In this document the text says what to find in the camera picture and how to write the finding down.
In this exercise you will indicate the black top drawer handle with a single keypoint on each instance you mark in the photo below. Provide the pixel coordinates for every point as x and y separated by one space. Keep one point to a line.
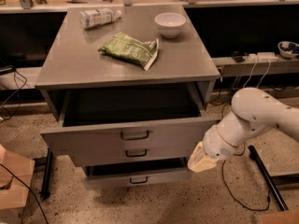
134 136

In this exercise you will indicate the white ceramic bowl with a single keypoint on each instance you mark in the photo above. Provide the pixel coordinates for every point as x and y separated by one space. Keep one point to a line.
170 24

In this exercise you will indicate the grey top drawer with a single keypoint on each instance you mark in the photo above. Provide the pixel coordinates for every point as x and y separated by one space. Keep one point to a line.
94 119

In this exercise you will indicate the white plastic bottle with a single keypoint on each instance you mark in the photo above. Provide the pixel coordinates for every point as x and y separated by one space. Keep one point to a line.
96 17

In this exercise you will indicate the green snack bag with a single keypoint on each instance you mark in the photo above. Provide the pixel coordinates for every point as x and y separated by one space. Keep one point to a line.
124 47

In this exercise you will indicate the grey bottom drawer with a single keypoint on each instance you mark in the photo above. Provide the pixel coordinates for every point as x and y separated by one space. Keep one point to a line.
131 174

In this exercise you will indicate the black metal floor bar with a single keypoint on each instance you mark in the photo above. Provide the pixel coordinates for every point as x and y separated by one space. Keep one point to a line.
268 179

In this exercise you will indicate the brown cardboard box left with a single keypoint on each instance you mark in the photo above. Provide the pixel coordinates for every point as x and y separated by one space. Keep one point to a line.
16 172

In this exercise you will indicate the grey drawer cabinet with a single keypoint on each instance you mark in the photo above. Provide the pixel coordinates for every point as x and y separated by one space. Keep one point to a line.
74 61

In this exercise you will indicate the black remote device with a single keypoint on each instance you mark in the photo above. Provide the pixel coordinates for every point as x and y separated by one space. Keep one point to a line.
237 56

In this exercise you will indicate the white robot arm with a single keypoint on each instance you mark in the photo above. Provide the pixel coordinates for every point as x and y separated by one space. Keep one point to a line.
253 112

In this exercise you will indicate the black cabinet floor rail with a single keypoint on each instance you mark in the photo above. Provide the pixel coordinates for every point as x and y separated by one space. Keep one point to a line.
45 188

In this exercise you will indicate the grey middle drawer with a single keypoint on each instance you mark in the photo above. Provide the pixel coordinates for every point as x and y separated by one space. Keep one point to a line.
104 156

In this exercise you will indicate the blue patterned bowl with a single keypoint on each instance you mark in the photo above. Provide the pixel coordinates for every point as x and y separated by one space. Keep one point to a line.
288 49

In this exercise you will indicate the brown cardboard box corner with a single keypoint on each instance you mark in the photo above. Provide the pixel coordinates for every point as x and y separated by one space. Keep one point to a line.
281 217

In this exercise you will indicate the grey drawer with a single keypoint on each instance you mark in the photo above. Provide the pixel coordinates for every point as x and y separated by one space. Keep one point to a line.
94 119
104 156
131 174

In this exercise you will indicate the white power strip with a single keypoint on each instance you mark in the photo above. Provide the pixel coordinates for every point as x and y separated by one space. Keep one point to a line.
262 56

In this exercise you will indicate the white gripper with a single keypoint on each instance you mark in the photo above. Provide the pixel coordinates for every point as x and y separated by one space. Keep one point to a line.
217 144

